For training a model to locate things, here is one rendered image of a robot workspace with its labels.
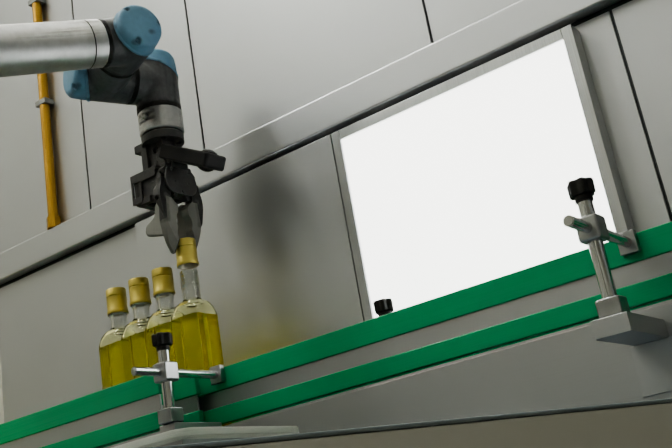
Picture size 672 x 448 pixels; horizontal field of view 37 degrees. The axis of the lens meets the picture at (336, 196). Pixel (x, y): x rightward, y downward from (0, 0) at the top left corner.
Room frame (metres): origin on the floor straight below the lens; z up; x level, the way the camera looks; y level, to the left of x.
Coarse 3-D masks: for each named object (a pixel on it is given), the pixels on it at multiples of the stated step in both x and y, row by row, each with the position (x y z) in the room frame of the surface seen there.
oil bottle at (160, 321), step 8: (160, 312) 1.54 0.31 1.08; (168, 312) 1.54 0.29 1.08; (152, 320) 1.55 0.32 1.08; (160, 320) 1.54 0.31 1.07; (168, 320) 1.54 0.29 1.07; (152, 328) 1.55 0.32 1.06; (160, 328) 1.54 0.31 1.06; (168, 328) 1.53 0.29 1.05; (152, 352) 1.55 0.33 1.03; (152, 360) 1.55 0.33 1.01
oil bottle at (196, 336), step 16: (192, 304) 1.51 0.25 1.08; (208, 304) 1.53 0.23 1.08; (176, 320) 1.52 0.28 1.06; (192, 320) 1.50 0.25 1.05; (208, 320) 1.52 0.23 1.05; (176, 336) 1.52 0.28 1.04; (192, 336) 1.51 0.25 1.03; (208, 336) 1.52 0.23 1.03; (176, 352) 1.53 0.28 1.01; (192, 352) 1.51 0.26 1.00; (208, 352) 1.52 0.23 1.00; (192, 368) 1.51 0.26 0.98; (208, 368) 1.51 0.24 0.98
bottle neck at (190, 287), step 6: (186, 270) 1.52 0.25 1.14; (192, 270) 1.53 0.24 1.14; (180, 276) 1.53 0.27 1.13; (186, 276) 1.52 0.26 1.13; (192, 276) 1.53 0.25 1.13; (186, 282) 1.52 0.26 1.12; (192, 282) 1.53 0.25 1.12; (198, 282) 1.54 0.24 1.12; (186, 288) 1.52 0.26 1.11; (192, 288) 1.52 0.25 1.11; (198, 288) 1.53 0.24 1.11; (186, 294) 1.53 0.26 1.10; (192, 294) 1.52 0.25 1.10; (198, 294) 1.53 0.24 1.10
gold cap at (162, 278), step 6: (156, 270) 1.55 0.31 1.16; (162, 270) 1.55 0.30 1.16; (168, 270) 1.56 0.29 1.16; (156, 276) 1.56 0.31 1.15; (162, 276) 1.55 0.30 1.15; (168, 276) 1.56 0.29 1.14; (156, 282) 1.56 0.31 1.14; (162, 282) 1.55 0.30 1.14; (168, 282) 1.56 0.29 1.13; (156, 288) 1.56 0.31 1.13; (162, 288) 1.55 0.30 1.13; (168, 288) 1.56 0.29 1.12; (156, 294) 1.56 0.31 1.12; (174, 294) 1.58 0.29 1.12
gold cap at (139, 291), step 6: (132, 282) 1.59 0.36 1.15; (138, 282) 1.59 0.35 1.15; (144, 282) 1.59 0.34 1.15; (132, 288) 1.59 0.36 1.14; (138, 288) 1.59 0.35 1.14; (144, 288) 1.59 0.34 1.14; (132, 294) 1.59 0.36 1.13; (138, 294) 1.59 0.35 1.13; (144, 294) 1.59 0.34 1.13; (132, 300) 1.59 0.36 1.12; (138, 300) 1.59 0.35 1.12; (144, 300) 1.59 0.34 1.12; (150, 300) 1.60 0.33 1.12
